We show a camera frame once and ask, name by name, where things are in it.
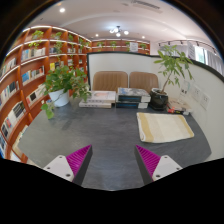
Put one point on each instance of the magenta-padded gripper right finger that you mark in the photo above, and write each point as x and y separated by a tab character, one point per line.
166	165

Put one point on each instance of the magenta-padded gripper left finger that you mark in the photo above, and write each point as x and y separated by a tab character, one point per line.
58	165

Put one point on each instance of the cream towel with yellow stripes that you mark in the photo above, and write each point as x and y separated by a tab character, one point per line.
163	128

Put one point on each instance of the red-edged book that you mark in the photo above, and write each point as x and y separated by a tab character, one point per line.
175	111

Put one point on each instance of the small tree in black pot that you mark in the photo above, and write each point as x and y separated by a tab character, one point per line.
158	99

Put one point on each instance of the white book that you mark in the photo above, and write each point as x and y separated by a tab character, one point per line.
95	104
101	96

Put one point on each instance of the clear acrylic sign stand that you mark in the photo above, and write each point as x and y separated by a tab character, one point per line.
185	90

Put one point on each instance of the leafy plant in white pot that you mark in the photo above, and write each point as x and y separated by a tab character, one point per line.
61	80

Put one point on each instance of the tan upholstered chair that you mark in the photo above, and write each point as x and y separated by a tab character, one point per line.
110	81
143	81

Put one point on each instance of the orange wooden bookshelf unit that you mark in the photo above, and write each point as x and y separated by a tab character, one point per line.
31	73

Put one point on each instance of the white window curtains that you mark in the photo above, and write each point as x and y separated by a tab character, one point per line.
213	61

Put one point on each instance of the white standing banner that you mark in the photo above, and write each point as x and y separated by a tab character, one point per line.
191	50

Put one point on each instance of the white sign board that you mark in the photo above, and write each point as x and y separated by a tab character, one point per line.
133	47

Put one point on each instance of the ceiling lamp with round bulbs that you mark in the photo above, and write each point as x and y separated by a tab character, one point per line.
117	31

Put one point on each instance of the recessed ceiling lights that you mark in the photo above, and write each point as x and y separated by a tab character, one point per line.
62	10

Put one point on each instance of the ceiling air vent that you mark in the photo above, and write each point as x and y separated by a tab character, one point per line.
146	5

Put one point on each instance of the white wall socket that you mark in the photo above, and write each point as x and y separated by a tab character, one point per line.
196	92
205	101

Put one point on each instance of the black track light rail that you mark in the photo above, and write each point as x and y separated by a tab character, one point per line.
186	41

